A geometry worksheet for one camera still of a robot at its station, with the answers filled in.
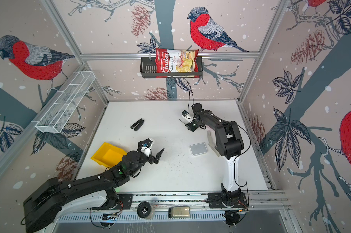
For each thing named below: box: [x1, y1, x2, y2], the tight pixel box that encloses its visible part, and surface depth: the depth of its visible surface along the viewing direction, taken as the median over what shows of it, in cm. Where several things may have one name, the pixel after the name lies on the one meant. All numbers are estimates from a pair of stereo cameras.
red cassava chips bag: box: [155, 48, 200, 78], surface depth 90 cm
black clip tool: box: [130, 118, 145, 132], surface depth 106 cm
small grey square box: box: [189, 141, 208, 157], surface depth 93 cm
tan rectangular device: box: [168, 206, 191, 218], surface depth 69 cm
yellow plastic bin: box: [90, 141, 128, 169], surface depth 90 cm
